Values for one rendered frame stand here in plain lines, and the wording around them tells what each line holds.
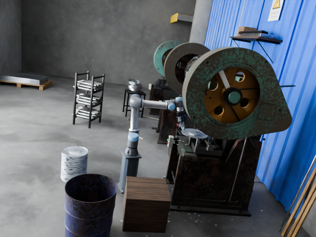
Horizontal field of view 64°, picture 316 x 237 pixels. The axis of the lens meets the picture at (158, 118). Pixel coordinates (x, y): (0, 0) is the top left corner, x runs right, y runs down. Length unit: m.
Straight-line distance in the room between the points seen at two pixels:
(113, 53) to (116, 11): 1.34
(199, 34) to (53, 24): 4.80
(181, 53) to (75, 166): 2.20
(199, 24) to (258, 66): 5.51
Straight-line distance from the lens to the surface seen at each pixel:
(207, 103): 2.33
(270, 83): 2.43
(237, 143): 2.72
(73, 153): 3.07
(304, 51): 3.58
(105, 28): 9.23
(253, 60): 2.32
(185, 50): 3.96
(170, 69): 3.95
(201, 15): 7.76
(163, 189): 2.53
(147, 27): 9.18
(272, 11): 4.46
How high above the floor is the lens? 1.70
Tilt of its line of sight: 17 degrees down
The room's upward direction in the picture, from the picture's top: 9 degrees clockwise
